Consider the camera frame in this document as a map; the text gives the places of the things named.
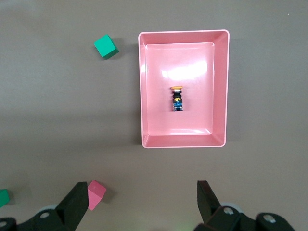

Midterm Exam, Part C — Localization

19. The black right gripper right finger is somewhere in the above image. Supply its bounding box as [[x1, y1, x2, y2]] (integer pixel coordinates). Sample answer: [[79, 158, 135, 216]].
[[193, 180, 297, 231]]

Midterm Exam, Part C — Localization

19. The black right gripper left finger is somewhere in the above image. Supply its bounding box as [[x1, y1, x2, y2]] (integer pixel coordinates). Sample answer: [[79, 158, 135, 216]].
[[0, 181, 89, 231]]

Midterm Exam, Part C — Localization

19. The yellow capped push button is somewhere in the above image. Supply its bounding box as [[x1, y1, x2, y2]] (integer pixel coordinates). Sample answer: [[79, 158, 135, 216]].
[[169, 86, 185, 112]]

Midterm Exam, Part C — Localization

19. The pink foam cube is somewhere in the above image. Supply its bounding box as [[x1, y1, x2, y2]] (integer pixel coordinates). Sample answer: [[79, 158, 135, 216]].
[[87, 180, 107, 211]]

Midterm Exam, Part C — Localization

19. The green foam cube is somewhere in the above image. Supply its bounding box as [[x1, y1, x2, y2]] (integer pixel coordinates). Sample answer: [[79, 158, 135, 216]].
[[93, 34, 119, 59], [0, 189, 10, 209]]

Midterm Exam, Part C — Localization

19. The pink plastic tray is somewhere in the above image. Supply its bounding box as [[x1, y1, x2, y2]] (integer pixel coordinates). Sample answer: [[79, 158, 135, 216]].
[[138, 29, 230, 149]]

